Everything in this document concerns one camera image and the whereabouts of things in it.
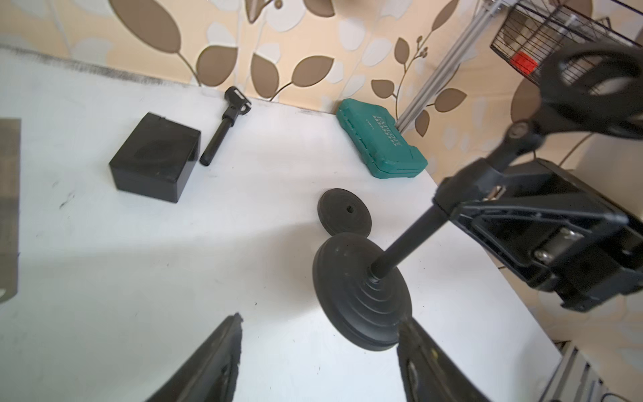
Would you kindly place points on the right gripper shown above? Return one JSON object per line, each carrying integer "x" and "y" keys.
{"x": 557, "y": 234}

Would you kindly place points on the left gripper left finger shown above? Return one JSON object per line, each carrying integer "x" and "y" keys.
{"x": 211, "y": 372}

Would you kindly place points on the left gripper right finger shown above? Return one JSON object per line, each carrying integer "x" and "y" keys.
{"x": 427, "y": 372}

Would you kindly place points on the black mic stand rod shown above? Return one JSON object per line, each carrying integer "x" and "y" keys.
{"x": 564, "y": 108}

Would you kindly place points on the black round base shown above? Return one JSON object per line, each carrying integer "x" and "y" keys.
{"x": 365, "y": 310}
{"x": 341, "y": 211}

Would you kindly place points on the red item in basket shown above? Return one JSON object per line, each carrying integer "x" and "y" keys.
{"x": 523, "y": 63}

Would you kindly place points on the green tool case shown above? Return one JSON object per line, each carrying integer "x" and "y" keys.
{"x": 380, "y": 145}

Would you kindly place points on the small black box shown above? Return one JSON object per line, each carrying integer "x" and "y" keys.
{"x": 157, "y": 159}

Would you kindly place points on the metal ruler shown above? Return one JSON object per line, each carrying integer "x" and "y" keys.
{"x": 10, "y": 192}

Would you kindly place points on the right wire basket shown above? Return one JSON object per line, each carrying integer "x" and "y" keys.
{"x": 539, "y": 28}

